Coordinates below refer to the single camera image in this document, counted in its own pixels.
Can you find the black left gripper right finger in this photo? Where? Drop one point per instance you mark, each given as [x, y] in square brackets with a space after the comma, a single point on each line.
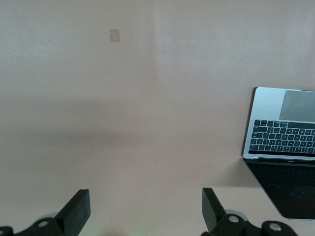
[212, 211]

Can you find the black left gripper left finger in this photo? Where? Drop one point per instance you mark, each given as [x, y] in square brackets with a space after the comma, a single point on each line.
[73, 211]

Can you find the silver laptop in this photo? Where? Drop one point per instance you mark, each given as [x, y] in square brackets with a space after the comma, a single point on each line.
[265, 108]

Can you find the small brown tape patch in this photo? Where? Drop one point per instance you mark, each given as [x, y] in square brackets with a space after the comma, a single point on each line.
[114, 36]

